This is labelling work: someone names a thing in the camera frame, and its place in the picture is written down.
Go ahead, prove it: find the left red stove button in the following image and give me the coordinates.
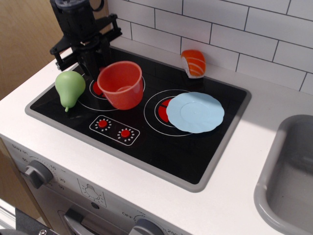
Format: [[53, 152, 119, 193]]
[[98, 119, 108, 128]]

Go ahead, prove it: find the grey oven knob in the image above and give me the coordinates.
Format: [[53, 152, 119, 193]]
[[129, 219, 164, 235]]

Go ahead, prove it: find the black toy stovetop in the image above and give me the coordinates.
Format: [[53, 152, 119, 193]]
[[25, 48, 251, 192]]

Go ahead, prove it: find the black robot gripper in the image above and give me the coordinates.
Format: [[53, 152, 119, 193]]
[[50, 0, 122, 79]]

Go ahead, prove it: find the grey oven door handle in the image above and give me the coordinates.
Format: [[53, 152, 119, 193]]
[[64, 209, 99, 235]]

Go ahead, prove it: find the grey timer knob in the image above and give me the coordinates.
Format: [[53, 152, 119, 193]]
[[24, 161, 53, 189]]

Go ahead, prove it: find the green toy pear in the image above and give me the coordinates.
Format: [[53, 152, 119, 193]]
[[55, 71, 86, 112]]

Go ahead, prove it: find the red stove button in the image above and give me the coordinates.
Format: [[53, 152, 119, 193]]
[[98, 119, 108, 128], [120, 129, 131, 139]]

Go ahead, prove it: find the grey toy sink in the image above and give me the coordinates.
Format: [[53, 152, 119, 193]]
[[254, 115, 313, 235]]

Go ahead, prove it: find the salmon sushi toy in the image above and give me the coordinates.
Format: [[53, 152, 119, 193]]
[[181, 49, 206, 79]]

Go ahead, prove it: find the light blue toy plate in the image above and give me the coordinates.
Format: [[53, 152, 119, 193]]
[[166, 92, 225, 134]]

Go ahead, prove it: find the orange plastic toy cup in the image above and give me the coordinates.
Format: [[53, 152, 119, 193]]
[[97, 61, 144, 110]]

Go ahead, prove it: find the right red stove button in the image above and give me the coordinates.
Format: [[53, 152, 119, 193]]
[[120, 129, 131, 139]]

